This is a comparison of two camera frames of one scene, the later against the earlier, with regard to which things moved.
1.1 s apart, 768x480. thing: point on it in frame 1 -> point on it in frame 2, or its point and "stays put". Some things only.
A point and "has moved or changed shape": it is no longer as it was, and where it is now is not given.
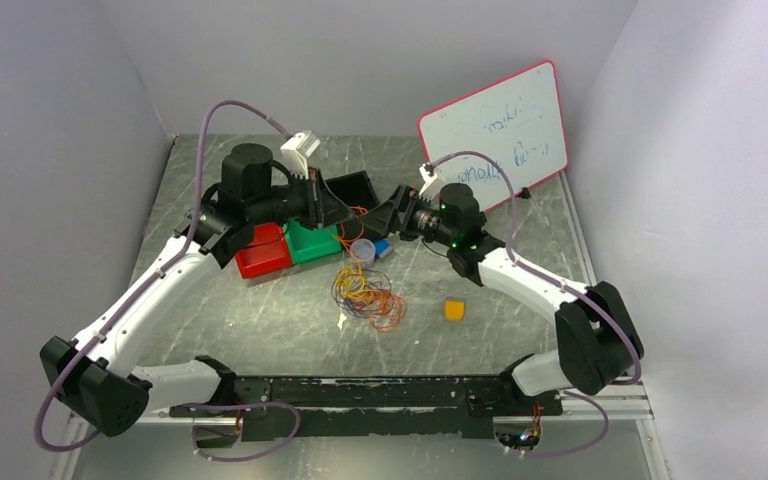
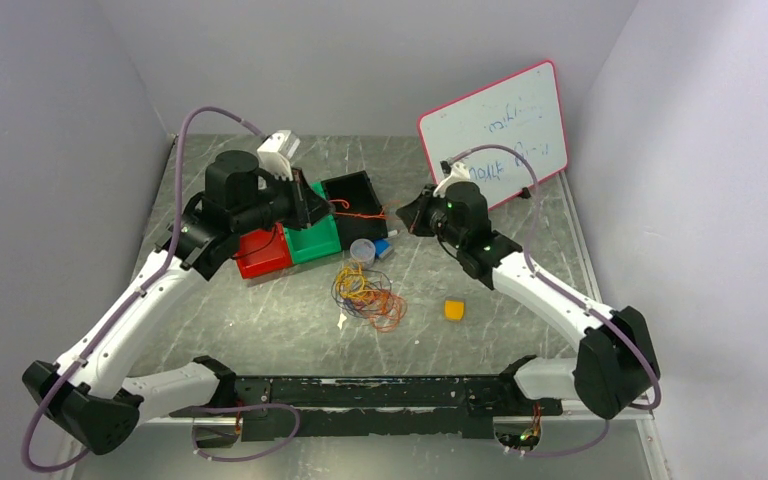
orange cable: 346,241 has moved or changed shape
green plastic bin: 306,245 stays put
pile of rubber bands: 352,282 stays put
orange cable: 385,307 stays put
